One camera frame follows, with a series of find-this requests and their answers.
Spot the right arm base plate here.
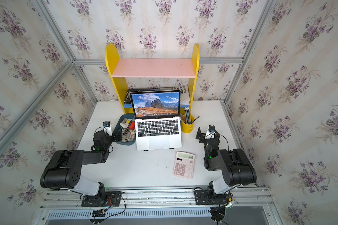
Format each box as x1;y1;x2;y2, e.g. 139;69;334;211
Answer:
193;187;233;206

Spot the teal bin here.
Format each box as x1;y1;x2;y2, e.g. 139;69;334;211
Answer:
113;113;136;146

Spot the silver laptop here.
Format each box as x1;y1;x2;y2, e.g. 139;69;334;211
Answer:
130;90;182;151

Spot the aluminium rail frame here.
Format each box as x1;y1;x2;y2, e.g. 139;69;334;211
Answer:
32;186;282;225

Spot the pink calculator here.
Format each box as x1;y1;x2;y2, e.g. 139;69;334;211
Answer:
172;152;195;179

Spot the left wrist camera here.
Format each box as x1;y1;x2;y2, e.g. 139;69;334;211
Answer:
103;121;113;136

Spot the white book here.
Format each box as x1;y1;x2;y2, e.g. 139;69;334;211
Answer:
163;86;191;107

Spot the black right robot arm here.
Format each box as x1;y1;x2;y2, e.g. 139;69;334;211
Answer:
195;125;257;197

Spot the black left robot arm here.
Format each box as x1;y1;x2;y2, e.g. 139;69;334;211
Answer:
40;130;119;198

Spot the yellow pink blue shelf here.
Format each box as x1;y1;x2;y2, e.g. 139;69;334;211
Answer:
105;43;200;114

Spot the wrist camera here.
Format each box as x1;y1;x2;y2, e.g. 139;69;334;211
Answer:
103;121;113;136
205;125;216;139

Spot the yellow pencil cup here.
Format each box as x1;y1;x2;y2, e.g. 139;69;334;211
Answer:
180;115;194;134

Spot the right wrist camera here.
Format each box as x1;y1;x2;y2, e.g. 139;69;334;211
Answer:
205;125;216;139

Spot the red block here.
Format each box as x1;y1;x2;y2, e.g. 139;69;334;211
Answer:
129;121;135;130

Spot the black book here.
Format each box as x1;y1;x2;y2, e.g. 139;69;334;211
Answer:
124;89;155;105

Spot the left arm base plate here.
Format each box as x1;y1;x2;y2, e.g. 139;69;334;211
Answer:
81;191;122;207

